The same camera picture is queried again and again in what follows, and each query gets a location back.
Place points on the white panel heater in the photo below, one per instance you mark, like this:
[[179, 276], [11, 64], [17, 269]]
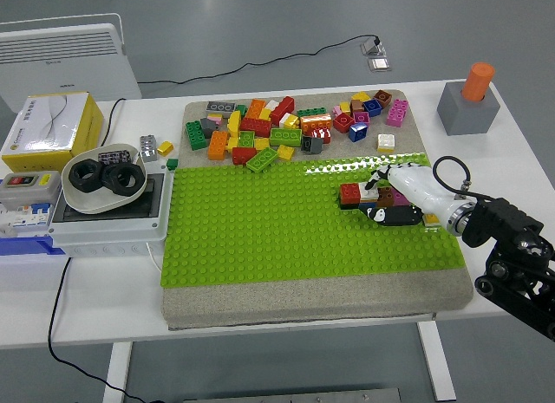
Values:
[[65, 56]]

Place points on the grey switch box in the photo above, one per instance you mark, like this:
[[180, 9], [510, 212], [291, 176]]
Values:
[[30, 188]]

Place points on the dark green flat brick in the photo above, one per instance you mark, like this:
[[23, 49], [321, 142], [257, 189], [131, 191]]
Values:
[[311, 112]]

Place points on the blue box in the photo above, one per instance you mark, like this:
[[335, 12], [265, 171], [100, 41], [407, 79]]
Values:
[[26, 247]]

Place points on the tan brown brick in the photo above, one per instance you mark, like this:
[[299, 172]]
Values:
[[356, 105]]

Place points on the dark grey brick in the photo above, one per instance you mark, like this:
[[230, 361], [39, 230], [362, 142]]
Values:
[[312, 145]]

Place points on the white and yellow brick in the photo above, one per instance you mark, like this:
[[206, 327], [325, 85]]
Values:
[[289, 120]]

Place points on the black small block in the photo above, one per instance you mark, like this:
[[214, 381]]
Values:
[[113, 155]]

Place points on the light green square brick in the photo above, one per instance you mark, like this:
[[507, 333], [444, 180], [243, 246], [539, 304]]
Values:
[[246, 138]]

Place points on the brown square brick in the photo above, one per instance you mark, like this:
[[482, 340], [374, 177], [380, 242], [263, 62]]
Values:
[[383, 97], [385, 196]]

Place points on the grey sloped brick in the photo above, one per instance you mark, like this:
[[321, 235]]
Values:
[[211, 126]]

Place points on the black hex nut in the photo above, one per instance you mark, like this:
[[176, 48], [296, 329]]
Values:
[[86, 174], [122, 180]]

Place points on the green studded baseplate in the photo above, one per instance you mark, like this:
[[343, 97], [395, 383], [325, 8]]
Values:
[[260, 229]]

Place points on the grey flat long brick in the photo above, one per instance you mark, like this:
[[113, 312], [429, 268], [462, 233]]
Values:
[[220, 107]]

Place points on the red sloped brick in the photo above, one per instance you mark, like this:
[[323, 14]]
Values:
[[243, 155]]

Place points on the yellow sloped brick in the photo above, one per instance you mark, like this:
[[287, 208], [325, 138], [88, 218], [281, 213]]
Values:
[[165, 148]]

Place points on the white small brick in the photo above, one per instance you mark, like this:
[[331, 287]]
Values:
[[271, 105]]

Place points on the pink and yellow small brick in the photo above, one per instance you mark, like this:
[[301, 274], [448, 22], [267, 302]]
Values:
[[214, 118]]

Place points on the grey block holder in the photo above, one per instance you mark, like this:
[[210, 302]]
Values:
[[466, 117]]

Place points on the shiny blue brick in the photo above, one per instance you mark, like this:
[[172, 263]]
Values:
[[358, 132]]

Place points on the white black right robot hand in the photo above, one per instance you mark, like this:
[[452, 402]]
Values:
[[416, 184]]

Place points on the red square brick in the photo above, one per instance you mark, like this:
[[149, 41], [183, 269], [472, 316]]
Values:
[[342, 122], [349, 194]]

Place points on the yellow and white carton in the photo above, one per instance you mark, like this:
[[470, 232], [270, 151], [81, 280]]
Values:
[[47, 125]]

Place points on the shiny orange long brick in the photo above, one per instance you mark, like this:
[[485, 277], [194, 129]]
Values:
[[316, 123]]

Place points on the pink square brick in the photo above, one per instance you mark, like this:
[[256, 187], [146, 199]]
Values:
[[401, 199]]

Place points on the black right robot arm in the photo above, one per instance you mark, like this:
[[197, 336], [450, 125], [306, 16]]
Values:
[[498, 221]]

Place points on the dark green long brick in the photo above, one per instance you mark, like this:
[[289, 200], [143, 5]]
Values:
[[196, 134]]

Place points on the grey-brown mat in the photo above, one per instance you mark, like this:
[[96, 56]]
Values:
[[303, 303]]

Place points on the light green long brick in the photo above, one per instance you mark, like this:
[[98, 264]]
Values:
[[262, 159], [285, 137]]

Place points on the pink long brick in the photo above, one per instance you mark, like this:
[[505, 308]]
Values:
[[397, 112]]

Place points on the white circuit breaker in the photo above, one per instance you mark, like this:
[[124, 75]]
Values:
[[26, 219]]

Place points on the dark green small brick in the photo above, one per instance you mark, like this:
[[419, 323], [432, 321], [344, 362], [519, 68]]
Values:
[[172, 163], [241, 109]]

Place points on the white brick with yellow sides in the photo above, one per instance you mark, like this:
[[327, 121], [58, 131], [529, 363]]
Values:
[[368, 196], [386, 143], [431, 220]]

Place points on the blue square brick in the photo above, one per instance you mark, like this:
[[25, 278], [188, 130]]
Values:
[[373, 107], [367, 203]]

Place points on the yellow square brick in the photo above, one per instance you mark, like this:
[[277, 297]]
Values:
[[361, 96], [285, 151]]

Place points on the silver grey brick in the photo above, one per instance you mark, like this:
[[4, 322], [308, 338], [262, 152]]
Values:
[[148, 148]]

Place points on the white bowl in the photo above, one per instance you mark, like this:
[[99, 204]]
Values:
[[95, 201]]

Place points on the red long brick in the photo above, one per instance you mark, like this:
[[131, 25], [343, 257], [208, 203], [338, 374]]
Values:
[[256, 126], [282, 109]]

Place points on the magenta square brick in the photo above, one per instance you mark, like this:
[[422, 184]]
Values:
[[361, 117]]

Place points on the white electrical enclosure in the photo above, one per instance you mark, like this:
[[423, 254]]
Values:
[[108, 234]]

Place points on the silver floor socket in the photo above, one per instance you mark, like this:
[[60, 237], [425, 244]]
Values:
[[376, 56]]

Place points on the red and white brick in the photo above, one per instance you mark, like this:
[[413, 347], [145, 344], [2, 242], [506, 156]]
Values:
[[321, 135]]

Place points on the white table leg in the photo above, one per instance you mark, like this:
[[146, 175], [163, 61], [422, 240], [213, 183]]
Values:
[[117, 372], [435, 359]]

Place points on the orange cylinder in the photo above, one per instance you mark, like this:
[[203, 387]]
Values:
[[477, 82]]

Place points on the yellow long brick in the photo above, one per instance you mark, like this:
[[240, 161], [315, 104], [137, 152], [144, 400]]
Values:
[[234, 121]]

